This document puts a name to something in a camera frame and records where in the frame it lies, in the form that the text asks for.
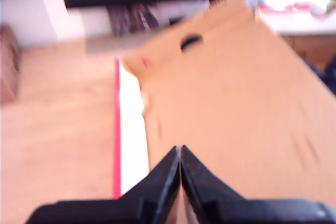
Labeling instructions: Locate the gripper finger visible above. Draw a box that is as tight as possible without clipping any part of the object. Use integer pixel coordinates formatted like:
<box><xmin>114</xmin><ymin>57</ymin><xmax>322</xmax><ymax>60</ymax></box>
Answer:
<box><xmin>119</xmin><ymin>145</ymin><xmax>182</xmax><ymax>224</ymax></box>
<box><xmin>180</xmin><ymin>144</ymin><xmax>246</xmax><ymax>224</ymax></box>

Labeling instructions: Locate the red shoebox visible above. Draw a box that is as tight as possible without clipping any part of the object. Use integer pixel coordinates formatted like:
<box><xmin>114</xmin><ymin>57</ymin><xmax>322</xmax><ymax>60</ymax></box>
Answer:
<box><xmin>113</xmin><ymin>0</ymin><xmax>336</xmax><ymax>209</ymax></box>

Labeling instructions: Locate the brown cardboard box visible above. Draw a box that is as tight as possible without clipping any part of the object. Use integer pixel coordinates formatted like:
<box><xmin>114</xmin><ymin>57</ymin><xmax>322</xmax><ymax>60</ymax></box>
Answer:
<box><xmin>0</xmin><ymin>24</ymin><xmax>22</xmax><ymax>104</ymax></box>

